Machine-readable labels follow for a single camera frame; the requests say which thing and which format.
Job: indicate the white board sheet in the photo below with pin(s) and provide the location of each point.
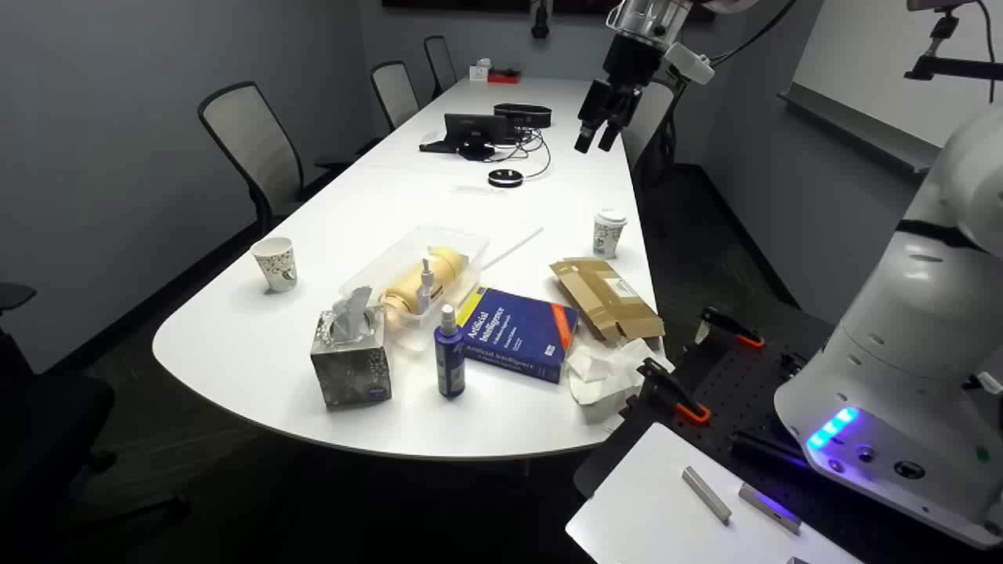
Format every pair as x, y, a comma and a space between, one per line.
660, 517

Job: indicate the clear plastic bag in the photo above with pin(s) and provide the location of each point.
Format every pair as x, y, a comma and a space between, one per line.
392, 287

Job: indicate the small red object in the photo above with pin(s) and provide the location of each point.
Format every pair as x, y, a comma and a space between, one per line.
504, 76

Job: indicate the clear plastic container lid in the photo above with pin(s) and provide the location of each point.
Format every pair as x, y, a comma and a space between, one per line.
451, 237

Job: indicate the blue book with orange spine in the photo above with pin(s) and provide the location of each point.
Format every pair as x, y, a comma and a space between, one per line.
519, 332

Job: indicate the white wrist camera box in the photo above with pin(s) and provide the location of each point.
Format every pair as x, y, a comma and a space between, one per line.
689, 64

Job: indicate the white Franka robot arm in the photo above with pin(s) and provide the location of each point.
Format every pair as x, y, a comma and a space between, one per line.
920, 346

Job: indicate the paper cup with white lid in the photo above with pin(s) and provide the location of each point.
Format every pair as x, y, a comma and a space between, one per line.
610, 234

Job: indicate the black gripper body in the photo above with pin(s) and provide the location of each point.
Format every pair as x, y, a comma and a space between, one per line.
633, 60

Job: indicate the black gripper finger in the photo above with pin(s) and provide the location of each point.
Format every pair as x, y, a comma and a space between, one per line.
589, 129
619, 133

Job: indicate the blue spray bottle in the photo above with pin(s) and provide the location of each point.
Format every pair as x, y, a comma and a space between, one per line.
449, 354

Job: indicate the black power adapter box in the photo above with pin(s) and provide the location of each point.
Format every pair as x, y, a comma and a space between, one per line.
520, 115

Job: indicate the wall whiteboard with tray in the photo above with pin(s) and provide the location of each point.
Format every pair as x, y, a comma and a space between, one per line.
887, 64

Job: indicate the crumpled white paper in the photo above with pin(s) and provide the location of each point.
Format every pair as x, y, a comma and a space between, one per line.
607, 377

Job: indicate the open patterned paper cup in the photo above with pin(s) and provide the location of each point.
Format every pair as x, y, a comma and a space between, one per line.
278, 264

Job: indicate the grey marker with purple tint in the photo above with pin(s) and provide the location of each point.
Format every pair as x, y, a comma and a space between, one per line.
770, 507

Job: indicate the black conference phone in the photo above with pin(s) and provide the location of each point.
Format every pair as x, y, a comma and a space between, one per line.
472, 133

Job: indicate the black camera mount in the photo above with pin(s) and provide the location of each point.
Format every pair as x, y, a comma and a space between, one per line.
958, 68

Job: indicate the grey marbled tissue box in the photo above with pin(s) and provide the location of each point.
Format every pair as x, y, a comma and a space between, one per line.
350, 360

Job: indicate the mesh back office chair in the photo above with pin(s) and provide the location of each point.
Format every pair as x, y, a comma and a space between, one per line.
396, 92
439, 60
255, 143
645, 124

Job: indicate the round black puck speaker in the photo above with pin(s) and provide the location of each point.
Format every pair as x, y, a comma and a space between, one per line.
504, 177

